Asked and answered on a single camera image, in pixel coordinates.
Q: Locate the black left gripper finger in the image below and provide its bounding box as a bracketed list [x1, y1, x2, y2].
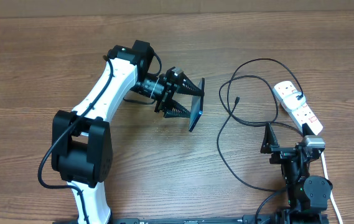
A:
[176, 77, 204, 96]
[163, 100, 190, 118]

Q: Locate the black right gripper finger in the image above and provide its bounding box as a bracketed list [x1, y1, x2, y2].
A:
[302, 123, 314, 137]
[260, 123, 279, 154]

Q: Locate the blue Galaxy smartphone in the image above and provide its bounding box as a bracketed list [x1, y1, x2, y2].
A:
[189, 78, 205, 132]

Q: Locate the black USB charging cable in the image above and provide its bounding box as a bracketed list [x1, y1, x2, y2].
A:
[216, 58, 305, 192]

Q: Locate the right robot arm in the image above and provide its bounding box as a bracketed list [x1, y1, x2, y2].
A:
[254, 123, 333, 224]

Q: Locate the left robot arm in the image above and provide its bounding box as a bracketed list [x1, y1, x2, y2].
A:
[44, 40, 205, 223]

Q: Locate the white USB charger plug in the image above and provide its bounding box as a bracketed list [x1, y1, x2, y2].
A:
[281, 92, 306, 112]

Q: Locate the white power strip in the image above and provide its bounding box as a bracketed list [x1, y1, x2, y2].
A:
[272, 81, 323, 135]

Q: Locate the brown cardboard backboard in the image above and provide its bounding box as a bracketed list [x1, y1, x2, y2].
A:
[0, 0, 354, 18]

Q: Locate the white power strip cord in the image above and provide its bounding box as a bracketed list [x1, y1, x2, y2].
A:
[320, 151, 344, 224]

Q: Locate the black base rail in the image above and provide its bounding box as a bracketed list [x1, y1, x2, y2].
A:
[53, 215, 329, 224]

